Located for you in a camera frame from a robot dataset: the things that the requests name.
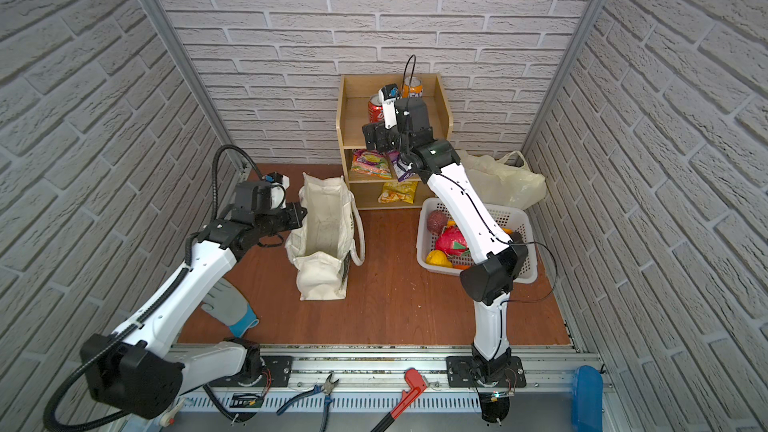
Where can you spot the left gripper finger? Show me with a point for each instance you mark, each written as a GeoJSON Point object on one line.
{"type": "Point", "coordinates": [291, 222]}
{"type": "Point", "coordinates": [294, 209]}

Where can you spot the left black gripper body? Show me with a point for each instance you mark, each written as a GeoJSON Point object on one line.
{"type": "Point", "coordinates": [293, 216]}

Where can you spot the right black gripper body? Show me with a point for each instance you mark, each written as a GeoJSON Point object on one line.
{"type": "Point", "coordinates": [406, 146]}

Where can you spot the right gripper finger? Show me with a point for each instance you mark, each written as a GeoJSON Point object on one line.
{"type": "Point", "coordinates": [384, 137]}
{"type": "Point", "coordinates": [369, 133]}

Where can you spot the red cola can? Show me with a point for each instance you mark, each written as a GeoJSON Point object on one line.
{"type": "Point", "coordinates": [375, 109]}

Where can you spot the colourful candy snack bag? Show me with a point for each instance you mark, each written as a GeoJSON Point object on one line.
{"type": "Point", "coordinates": [371, 163]}

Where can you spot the purple snack bag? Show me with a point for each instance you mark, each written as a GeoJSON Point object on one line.
{"type": "Point", "coordinates": [402, 171]}

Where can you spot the white floral canvas tote bag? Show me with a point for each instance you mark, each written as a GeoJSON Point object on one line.
{"type": "Point", "coordinates": [329, 241]}

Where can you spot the yellow chips bag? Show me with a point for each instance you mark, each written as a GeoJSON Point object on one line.
{"type": "Point", "coordinates": [396, 192]}

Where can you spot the cream plastic grocery bag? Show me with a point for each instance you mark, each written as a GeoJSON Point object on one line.
{"type": "Point", "coordinates": [507, 181]}

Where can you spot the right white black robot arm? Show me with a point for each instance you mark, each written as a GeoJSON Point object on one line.
{"type": "Point", "coordinates": [497, 258]}

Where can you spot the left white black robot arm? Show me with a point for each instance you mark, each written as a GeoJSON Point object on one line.
{"type": "Point", "coordinates": [135, 369]}

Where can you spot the orange Fanta can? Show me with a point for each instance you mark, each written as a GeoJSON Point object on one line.
{"type": "Point", "coordinates": [412, 87]}

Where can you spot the wooden shelf unit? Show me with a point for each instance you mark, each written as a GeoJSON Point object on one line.
{"type": "Point", "coordinates": [352, 115]}

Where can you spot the grey blue work glove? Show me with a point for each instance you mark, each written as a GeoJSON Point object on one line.
{"type": "Point", "coordinates": [225, 303]}

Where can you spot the dark red round fruit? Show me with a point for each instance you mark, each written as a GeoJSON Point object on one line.
{"type": "Point", "coordinates": [436, 222]}

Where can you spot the pink dragon fruit toy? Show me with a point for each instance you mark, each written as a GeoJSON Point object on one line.
{"type": "Point", "coordinates": [452, 242]}

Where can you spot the yellow lemon toy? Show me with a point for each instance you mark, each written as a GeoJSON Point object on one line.
{"type": "Point", "coordinates": [438, 258]}

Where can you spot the white plastic basket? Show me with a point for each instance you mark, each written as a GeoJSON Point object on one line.
{"type": "Point", "coordinates": [507, 218]}

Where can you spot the red black clamp tool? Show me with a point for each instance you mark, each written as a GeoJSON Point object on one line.
{"type": "Point", "coordinates": [417, 385]}

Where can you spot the blue plastic container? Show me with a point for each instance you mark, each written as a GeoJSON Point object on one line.
{"type": "Point", "coordinates": [587, 400]}

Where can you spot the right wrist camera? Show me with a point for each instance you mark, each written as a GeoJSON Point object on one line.
{"type": "Point", "coordinates": [388, 96]}

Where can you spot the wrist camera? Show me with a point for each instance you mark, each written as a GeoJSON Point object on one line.
{"type": "Point", "coordinates": [277, 178]}
{"type": "Point", "coordinates": [388, 96]}

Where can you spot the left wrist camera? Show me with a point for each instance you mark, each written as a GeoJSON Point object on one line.
{"type": "Point", "coordinates": [277, 178]}

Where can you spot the aluminium mounting rail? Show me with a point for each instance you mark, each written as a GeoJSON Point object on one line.
{"type": "Point", "coordinates": [372, 378]}

